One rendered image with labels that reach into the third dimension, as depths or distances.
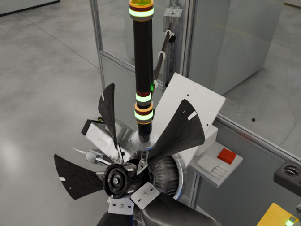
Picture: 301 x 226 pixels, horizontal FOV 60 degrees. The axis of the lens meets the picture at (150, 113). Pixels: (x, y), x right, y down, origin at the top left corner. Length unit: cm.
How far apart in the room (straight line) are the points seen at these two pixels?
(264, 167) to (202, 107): 61
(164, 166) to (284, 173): 58
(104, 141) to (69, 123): 186
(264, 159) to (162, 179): 68
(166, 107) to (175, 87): 10
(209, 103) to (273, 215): 47
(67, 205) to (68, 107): 128
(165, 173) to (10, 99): 287
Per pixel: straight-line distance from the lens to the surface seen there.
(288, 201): 163
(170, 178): 101
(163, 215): 89
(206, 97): 107
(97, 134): 121
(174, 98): 113
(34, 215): 242
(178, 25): 114
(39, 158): 276
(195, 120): 81
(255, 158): 153
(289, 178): 51
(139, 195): 93
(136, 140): 70
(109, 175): 94
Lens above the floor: 198
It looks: 41 degrees down
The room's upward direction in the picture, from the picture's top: straight up
